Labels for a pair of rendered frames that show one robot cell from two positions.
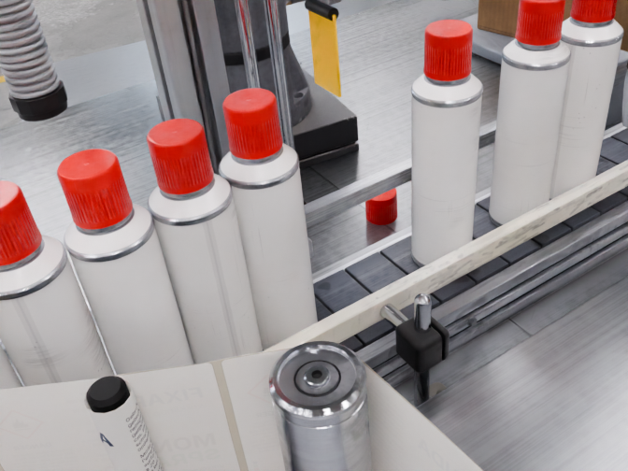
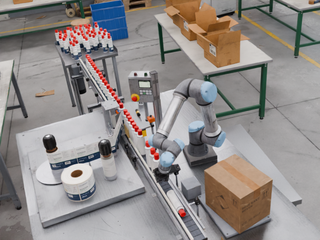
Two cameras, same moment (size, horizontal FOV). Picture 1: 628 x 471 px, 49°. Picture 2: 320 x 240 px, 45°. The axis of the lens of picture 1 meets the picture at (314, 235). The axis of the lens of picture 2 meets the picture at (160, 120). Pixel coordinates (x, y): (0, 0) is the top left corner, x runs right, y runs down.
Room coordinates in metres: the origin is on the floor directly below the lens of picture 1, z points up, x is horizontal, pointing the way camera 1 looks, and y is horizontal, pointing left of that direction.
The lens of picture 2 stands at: (0.92, -2.16, 2.58)
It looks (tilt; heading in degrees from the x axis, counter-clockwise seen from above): 32 degrees down; 100
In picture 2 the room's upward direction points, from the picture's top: 6 degrees counter-clockwise
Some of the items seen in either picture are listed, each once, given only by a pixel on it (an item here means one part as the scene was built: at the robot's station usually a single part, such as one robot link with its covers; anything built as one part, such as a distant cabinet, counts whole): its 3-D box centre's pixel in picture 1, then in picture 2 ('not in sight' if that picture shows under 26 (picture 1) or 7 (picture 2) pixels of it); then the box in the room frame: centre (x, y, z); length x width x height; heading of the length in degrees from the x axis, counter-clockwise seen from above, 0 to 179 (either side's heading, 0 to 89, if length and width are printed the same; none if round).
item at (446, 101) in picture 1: (444, 153); (149, 154); (0.46, -0.11, 0.98); 0.05 x 0.05 x 0.20
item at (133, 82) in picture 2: not in sight; (143, 86); (0.43, 0.11, 1.38); 0.17 x 0.10 x 0.19; 174
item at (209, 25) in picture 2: not in sight; (212, 31); (0.88, 2.24, 0.96); 0.53 x 0.45 x 0.37; 23
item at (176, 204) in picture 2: not in sight; (176, 203); (0.67, -0.49, 0.91); 0.20 x 0.05 x 0.05; 117
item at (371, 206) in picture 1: (381, 203); not in sight; (0.59, -0.07, 0.85); 0.03 x 0.03 x 0.03
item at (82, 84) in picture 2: not in sight; (77, 79); (-0.63, 1.62, 0.71); 0.15 x 0.12 x 0.34; 29
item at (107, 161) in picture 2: not in sight; (107, 159); (0.20, -0.23, 1.03); 0.09 x 0.09 x 0.30
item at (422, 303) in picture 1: (423, 355); (134, 160); (0.34, -0.07, 0.89); 0.03 x 0.03 x 0.12; 29
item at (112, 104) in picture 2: not in sight; (110, 104); (0.12, 0.30, 1.14); 0.14 x 0.11 x 0.01; 119
